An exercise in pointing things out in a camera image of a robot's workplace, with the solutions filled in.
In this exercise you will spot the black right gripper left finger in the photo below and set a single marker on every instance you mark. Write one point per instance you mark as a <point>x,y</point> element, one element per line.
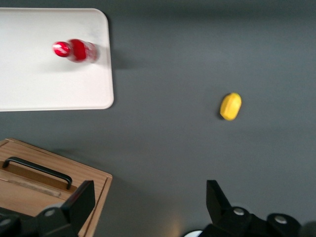
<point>74,207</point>

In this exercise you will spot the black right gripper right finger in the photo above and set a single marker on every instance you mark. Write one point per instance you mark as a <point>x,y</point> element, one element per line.
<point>219,207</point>

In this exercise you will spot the red coke bottle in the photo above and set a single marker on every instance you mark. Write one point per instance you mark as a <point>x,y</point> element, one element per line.
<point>79,50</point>

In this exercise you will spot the beige plastic tray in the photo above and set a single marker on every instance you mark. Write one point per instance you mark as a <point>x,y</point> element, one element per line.
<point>49,84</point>

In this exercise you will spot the wooden drawer cabinet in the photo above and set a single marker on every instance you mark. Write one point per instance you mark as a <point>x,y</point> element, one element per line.
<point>81,177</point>

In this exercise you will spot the yellow plastic lemon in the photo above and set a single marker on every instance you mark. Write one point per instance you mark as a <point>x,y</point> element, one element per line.
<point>230,106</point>

